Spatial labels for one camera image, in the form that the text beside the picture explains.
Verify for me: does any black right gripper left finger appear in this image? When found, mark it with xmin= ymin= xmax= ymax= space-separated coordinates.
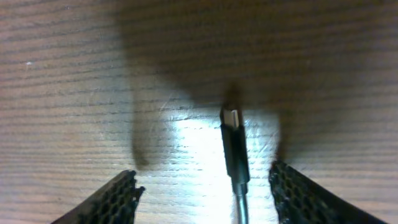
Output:
xmin=52 ymin=170 xmax=145 ymax=224

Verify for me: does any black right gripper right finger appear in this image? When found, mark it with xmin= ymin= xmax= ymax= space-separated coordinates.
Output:
xmin=269 ymin=161 xmax=386 ymax=224

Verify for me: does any black charger cable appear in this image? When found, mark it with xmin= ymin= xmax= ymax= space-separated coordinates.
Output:
xmin=219 ymin=105 xmax=251 ymax=224

